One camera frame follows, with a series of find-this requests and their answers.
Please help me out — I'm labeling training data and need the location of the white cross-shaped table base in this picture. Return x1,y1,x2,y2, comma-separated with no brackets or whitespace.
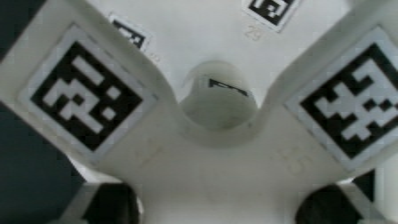
0,0,398,224

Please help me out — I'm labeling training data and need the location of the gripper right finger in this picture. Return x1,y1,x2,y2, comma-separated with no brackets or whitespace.
293,179,396,224

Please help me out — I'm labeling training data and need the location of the white cylindrical table leg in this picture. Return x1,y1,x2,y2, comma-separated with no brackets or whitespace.
181,60,257,131

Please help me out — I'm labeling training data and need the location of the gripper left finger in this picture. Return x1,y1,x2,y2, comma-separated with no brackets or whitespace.
55,181,144,224

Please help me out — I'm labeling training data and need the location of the white round table top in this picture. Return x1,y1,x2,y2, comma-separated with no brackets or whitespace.
92,0,398,207

